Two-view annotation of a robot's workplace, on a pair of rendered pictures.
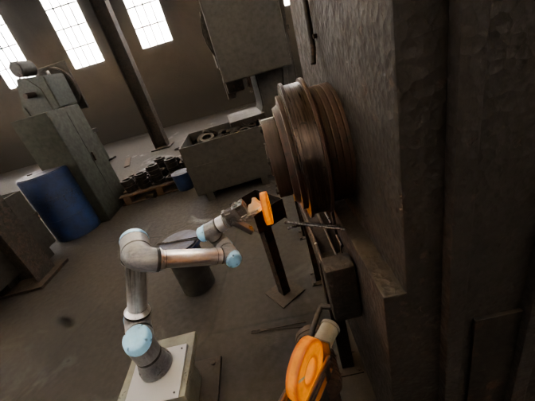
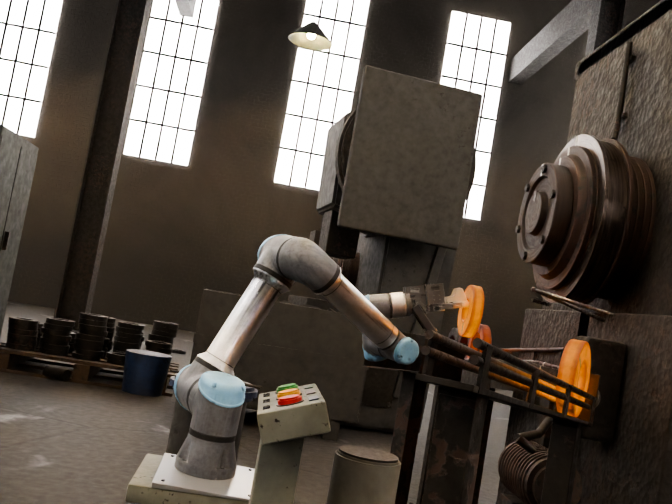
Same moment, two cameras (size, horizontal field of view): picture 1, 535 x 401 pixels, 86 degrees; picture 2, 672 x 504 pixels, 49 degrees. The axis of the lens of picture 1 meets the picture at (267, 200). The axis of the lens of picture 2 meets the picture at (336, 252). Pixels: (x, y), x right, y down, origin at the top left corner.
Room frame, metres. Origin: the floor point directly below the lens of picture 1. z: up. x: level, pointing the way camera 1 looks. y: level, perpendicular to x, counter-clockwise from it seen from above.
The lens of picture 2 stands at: (-0.95, 0.78, 0.77)
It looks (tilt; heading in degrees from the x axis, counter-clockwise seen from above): 4 degrees up; 351
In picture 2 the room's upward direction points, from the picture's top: 10 degrees clockwise
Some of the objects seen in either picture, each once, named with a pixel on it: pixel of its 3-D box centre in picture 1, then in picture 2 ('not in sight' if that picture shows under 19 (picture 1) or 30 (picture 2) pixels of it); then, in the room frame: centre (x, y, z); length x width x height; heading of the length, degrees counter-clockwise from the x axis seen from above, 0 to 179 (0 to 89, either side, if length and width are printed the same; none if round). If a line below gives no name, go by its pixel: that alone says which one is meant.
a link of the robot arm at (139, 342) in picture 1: (140, 343); (218, 402); (0.93, 0.71, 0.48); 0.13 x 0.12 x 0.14; 21
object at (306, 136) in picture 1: (302, 150); (575, 220); (0.96, -0.17, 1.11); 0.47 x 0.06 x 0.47; 176
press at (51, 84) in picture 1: (64, 116); not in sight; (7.90, 4.27, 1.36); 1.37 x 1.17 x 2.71; 76
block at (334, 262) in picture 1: (342, 287); (595, 388); (0.72, -0.16, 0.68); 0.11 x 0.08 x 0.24; 86
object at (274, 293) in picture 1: (270, 249); (399, 441); (1.49, 0.07, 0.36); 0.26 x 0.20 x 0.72; 31
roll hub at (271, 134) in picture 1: (275, 157); (542, 214); (0.96, -0.07, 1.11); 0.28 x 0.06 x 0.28; 176
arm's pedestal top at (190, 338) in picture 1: (159, 370); (202, 484); (0.93, 0.71, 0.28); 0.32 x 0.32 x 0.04; 87
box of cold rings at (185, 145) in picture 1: (229, 154); (275, 356); (3.75, 0.31, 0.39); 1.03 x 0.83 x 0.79; 90
